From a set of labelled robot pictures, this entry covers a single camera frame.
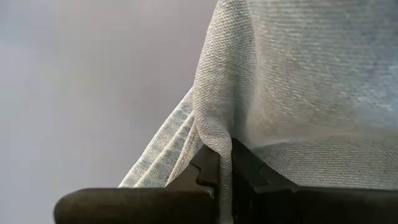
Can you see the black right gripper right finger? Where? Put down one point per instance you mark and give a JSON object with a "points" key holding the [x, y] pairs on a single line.
{"points": [[311, 207]]}

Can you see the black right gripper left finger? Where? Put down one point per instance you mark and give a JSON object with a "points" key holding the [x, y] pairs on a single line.
{"points": [[136, 207]]}

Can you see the light blue denim jeans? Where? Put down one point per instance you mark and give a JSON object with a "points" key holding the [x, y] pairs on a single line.
{"points": [[280, 77]]}

